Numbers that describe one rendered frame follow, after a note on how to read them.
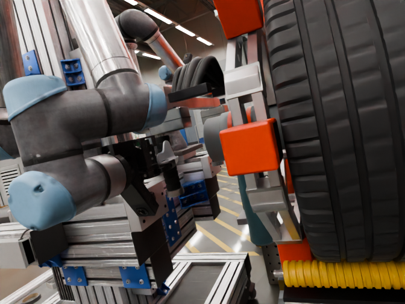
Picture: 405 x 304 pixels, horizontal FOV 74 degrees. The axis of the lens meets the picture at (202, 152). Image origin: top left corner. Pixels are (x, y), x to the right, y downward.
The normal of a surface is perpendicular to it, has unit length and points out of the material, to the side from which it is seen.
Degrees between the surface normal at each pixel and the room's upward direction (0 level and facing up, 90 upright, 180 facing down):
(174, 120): 90
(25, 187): 91
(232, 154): 90
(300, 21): 59
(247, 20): 125
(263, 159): 90
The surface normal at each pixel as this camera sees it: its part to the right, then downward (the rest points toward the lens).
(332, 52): -0.41, -0.15
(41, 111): 0.50, -0.03
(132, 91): 0.43, -0.41
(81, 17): -0.17, -0.12
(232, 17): -0.17, 0.70
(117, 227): -0.37, 0.18
